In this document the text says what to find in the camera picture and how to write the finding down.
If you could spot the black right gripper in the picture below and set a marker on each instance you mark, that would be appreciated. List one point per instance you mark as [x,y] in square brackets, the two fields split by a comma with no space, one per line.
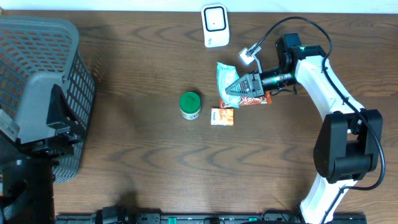
[254,83]

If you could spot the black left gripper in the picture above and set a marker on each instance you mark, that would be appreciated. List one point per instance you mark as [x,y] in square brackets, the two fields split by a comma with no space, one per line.
[65,137]

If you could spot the light green snack packet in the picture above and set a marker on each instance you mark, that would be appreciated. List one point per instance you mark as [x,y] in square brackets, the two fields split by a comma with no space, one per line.
[226,75]

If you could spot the red Top chocolate bar wrapper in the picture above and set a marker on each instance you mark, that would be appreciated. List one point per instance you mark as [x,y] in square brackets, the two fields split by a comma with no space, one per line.
[246,101]

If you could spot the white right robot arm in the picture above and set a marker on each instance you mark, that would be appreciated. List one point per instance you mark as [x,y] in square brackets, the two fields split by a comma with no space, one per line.
[348,145]

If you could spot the white barcode scanner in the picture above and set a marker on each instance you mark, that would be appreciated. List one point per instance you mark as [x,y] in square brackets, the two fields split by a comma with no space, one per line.
[215,25]

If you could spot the small orange box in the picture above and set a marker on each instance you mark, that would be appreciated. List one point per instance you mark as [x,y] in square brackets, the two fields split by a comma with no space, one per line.
[222,117]

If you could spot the green lid jar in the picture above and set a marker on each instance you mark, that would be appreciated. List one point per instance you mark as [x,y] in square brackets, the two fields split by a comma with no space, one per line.
[190,105]

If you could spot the grey plastic basket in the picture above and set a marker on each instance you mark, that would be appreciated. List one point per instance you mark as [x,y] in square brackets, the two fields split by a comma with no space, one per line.
[38,53]

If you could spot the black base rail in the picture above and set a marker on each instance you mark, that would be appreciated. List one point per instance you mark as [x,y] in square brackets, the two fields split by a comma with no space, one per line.
[117,214]

